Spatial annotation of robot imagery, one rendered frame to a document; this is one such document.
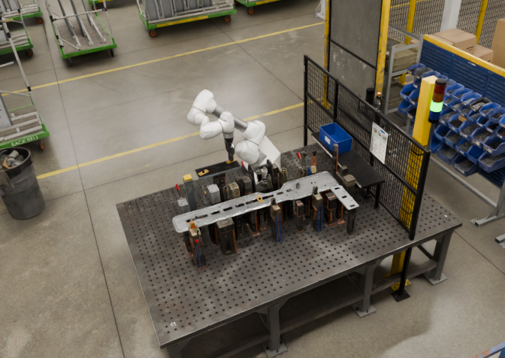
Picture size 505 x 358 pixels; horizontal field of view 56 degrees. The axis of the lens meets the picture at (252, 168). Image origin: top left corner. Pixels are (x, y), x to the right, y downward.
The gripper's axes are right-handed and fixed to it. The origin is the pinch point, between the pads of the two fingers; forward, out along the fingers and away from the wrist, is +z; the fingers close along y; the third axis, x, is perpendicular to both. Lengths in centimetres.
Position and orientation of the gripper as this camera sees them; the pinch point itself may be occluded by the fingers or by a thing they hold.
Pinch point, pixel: (231, 156)
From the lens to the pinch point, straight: 391.1
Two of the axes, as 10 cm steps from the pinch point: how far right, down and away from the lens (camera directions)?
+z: 0.6, 8.0, 5.9
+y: 5.7, 4.6, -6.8
